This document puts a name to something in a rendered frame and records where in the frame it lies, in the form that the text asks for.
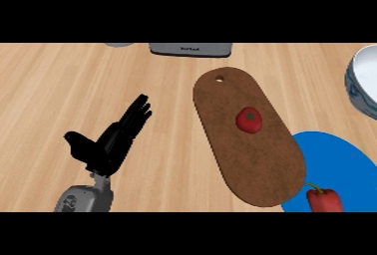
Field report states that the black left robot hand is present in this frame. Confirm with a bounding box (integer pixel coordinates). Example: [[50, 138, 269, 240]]
[[63, 94, 154, 178]]

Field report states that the blue plate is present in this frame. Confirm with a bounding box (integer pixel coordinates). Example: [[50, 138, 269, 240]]
[[279, 130, 377, 213]]

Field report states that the white bowl with blue pattern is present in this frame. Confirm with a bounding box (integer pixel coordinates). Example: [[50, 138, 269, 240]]
[[343, 44, 377, 122]]

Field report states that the brown wooden cutting board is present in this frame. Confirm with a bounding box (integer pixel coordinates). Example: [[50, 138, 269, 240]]
[[191, 66, 307, 208]]

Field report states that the red tomato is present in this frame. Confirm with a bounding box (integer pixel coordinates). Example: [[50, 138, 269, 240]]
[[233, 106, 263, 134]]

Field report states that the red bell pepper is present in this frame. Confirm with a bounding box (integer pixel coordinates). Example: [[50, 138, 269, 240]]
[[303, 182, 344, 213]]

